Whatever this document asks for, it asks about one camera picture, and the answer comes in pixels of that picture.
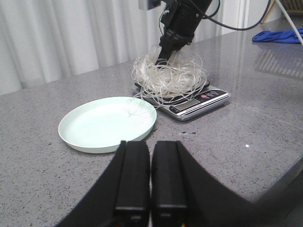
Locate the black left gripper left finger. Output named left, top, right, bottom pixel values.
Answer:
left=57, top=141, right=150, bottom=227

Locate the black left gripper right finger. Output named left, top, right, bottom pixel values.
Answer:
left=151, top=141, right=303, bottom=227

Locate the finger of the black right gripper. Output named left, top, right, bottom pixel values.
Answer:
left=155, top=46, right=176, bottom=69

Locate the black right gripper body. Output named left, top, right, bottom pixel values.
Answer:
left=160, top=0, right=211, bottom=51

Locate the white vermicelli noodle bundle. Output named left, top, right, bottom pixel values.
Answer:
left=131, top=46, right=208, bottom=109

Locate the black silver kitchen scale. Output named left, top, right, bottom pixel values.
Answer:
left=142, top=80, right=231, bottom=121

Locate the light green round plate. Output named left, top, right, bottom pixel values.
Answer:
left=58, top=96, right=157, bottom=154

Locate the blue cloth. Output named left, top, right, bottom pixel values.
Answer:
left=252, top=29, right=300, bottom=44

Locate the wooden stand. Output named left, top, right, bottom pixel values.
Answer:
left=260, top=0, right=303, bottom=24

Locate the white pleated curtain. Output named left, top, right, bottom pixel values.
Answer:
left=0, top=0, right=251, bottom=96

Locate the black cable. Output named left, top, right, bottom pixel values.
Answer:
left=201, top=0, right=273, bottom=31

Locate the white cable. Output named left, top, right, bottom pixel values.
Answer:
left=276, top=0, right=303, bottom=45

